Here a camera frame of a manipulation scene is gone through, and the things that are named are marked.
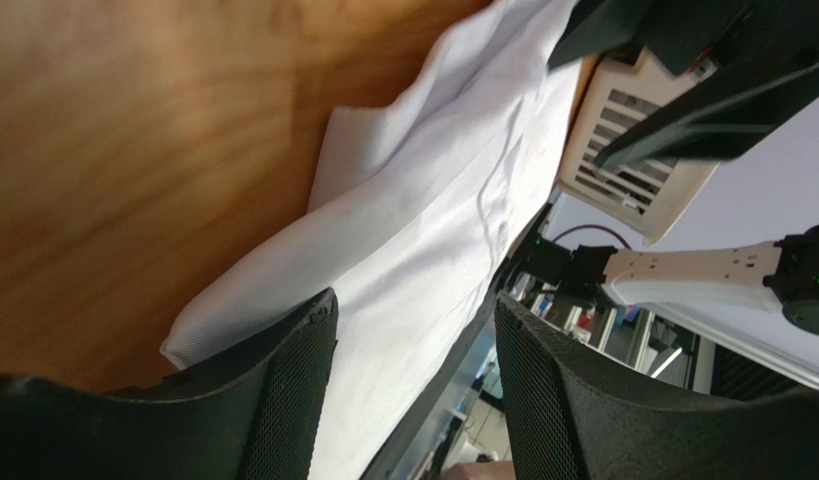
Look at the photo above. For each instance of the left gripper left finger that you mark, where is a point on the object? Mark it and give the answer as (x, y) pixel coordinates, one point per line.
(249, 412)

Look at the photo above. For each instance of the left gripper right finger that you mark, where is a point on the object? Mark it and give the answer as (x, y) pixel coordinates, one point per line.
(573, 413)

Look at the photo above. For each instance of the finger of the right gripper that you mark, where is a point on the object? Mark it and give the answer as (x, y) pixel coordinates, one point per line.
(680, 33)
(726, 115)

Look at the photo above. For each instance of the white long sleeve shirt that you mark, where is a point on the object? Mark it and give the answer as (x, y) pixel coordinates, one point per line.
(412, 210)

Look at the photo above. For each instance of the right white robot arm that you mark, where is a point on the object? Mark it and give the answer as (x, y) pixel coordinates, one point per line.
(778, 276)

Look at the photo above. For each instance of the white laundry basket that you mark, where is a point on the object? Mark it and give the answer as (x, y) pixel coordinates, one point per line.
(635, 186)

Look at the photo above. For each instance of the aluminium frame rail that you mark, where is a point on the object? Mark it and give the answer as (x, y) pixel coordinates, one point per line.
(722, 350)

